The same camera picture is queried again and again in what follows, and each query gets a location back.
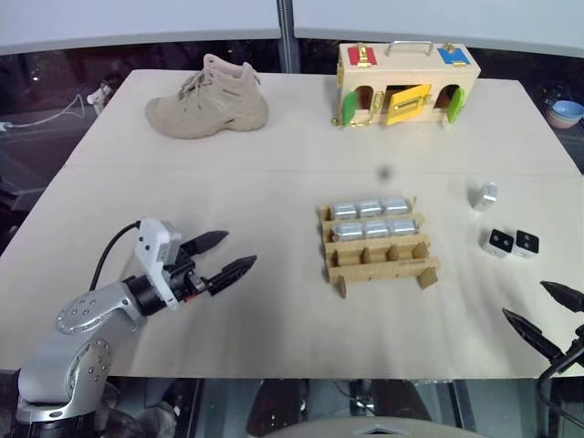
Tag dark rounded shape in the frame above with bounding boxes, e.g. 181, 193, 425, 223
246, 379, 312, 437

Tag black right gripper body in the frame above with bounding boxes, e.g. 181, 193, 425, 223
548, 323, 584, 374

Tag white cable with plug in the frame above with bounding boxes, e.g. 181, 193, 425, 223
0, 81, 113, 134

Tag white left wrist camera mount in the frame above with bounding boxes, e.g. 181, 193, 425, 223
133, 218, 183, 312

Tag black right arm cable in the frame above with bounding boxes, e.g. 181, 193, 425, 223
535, 358, 584, 431

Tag beige suede hiking boot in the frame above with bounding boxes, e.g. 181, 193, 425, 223
145, 53, 269, 140

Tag grey metal pole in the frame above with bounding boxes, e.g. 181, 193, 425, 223
276, 0, 300, 74

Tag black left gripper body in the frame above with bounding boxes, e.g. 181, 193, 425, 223
165, 245, 215, 303

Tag wooden battery rack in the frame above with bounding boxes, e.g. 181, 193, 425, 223
318, 196, 442, 299

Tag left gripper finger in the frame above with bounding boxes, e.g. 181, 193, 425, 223
206, 255, 258, 298
182, 230, 230, 257

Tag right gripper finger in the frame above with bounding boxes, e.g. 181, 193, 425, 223
539, 280, 584, 315
501, 308, 567, 367

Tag stack of pastel bowls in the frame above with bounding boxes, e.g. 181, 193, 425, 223
545, 99, 584, 130

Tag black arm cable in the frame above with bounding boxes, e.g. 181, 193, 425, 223
535, 358, 584, 431
89, 220, 142, 293

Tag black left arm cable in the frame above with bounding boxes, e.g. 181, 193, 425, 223
89, 220, 142, 293

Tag wooden lock box colourful doors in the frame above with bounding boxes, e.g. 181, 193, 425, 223
329, 39, 482, 130

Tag loose silver battery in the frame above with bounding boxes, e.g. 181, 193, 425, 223
467, 182, 499, 212

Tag white black cube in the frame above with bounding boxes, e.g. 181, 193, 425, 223
510, 229, 542, 261
480, 228, 516, 260

